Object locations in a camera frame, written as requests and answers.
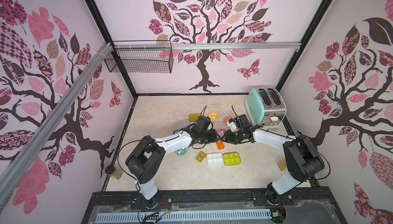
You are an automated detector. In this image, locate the orange two-cell pillbox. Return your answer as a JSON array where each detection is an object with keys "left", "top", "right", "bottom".
[{"left": 216, "top": 140, "right": 225, "bottom": 150}]

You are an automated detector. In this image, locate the yellow small pillbox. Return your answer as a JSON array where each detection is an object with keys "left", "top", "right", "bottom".
[{"left": 195, "top": 151, "right": 207, "bottom": 163}]

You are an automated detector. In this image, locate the white square pillbox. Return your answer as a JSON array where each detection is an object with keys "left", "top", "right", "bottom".
[{"left": 206, "top": 153, "right": 224, "bottom": 167}]

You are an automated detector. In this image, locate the lime green square pillbox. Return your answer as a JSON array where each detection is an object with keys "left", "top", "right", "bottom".
[{"left": 223, "top": 152, "right": 241, "bottom": 166}]

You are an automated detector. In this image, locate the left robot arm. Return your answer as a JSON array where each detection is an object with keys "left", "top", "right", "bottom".
[{"left": 125, "top": 115, "right": 221, "bottom": 201}]

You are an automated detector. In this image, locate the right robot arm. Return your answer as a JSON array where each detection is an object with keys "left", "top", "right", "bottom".
[{"left": 223, "top": 115, "right": 325, "bottom": 200}]

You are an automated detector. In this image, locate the orange small pillbox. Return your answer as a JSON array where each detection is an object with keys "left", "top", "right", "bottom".
[{"left": 223, "top": 115, "right": 232, "bottom": 123}]

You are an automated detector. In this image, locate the lime green open pillbox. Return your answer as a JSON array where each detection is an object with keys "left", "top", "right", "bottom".
[{"left": 188, "top": 113, "right": 201, "bottom": 123}]

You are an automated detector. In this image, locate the pink rectangular pillbox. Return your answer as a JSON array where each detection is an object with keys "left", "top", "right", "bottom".
[{"left": 214, "top": 123, "right": 228, "bottom": 135}]

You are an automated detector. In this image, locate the yellow round pillbox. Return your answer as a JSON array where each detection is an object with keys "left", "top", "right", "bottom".
[{"left": 208, "top": 111, "right": 220, "bottom": 121}]

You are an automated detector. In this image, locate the teal rectangular pillbox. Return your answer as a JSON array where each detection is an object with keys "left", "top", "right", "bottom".
[{"left": 171, "top": 121, "right": 189, "bottom": 134}]

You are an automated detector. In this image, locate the green round pillbox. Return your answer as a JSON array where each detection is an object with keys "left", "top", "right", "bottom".
[{"left": 175, "top": 148, "right": 188, "bottom": 156}]

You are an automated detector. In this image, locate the mint green toaster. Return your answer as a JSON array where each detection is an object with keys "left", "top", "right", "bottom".
[{"left": 245, "top": 86, "right": 287, "bottom": 129}]

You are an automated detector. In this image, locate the yellow jar black lid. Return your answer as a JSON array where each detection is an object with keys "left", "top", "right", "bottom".
[{"left": 277, "top": 160, "right": 287, "bottom": 171}]

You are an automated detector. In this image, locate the brown lidded jar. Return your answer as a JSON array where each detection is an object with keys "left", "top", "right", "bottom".
[{"left": 105, "top": 165, "right": 123, "bottom": 180}]

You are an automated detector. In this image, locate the white cable duct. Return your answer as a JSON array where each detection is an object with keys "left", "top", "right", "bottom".
[{"left": 93, "top": 209, "right": 272, "bottom": 224}]

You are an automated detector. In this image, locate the black wire basket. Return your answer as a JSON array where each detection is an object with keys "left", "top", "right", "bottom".
[{"left": 104, "top": 40, "right": 174, "bottom": 74}]

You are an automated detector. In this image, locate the aluminium rail bar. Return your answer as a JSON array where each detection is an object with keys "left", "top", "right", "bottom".
[{"left": 114, "top": 42, "right": 302, "bottom": 51}]

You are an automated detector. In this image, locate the left aluminium rail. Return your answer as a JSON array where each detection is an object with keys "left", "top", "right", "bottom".
[{"left": 1, "top": 43, "right": 113, "bottom": 205}]

